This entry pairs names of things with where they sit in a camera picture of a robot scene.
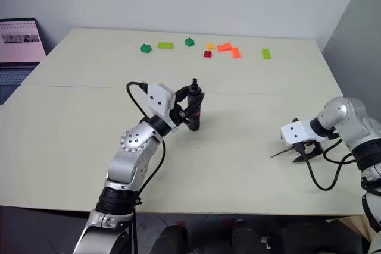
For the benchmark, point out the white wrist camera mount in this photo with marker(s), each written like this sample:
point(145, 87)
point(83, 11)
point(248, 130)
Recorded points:
point(157, 96)
point(294, 132)

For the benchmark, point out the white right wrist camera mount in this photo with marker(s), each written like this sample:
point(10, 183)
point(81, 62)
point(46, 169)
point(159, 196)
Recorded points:
point(294, 132)

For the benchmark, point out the open laptop computer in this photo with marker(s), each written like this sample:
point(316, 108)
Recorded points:
point(18, 45)

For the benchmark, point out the long orange toy brick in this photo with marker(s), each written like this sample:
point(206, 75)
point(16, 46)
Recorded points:
point(224, 47)
point(236, 53)

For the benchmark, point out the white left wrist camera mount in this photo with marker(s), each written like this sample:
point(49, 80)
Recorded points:
point(157, 96)

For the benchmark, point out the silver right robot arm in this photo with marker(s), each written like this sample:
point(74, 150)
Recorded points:
point(339, 114)

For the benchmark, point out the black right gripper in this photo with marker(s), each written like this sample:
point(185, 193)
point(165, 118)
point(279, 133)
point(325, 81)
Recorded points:
point(308, 147)

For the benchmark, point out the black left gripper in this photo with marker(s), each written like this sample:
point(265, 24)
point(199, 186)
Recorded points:
point(178, 117)

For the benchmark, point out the black red electric screwdriver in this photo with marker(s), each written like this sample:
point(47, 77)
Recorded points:
point(195, 123)

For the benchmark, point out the long lime green toy brick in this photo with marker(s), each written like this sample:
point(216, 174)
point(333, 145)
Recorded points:
point(165, 45)
point(266, 53)

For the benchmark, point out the small red toy brick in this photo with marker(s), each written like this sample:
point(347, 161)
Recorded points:
point(207, 54)

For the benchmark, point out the small yellow toy brick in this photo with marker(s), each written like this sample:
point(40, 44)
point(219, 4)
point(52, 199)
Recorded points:
point(210, 46)

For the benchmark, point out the dark green toy brick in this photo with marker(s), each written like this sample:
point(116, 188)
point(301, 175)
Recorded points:
point(146, 48)
point(189, 42)

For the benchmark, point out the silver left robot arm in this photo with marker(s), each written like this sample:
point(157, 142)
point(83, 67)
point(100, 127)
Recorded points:
point(134, 141)

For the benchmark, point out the thin metal screwdriver bit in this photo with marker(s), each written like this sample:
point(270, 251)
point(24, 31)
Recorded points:
point(281, 153)

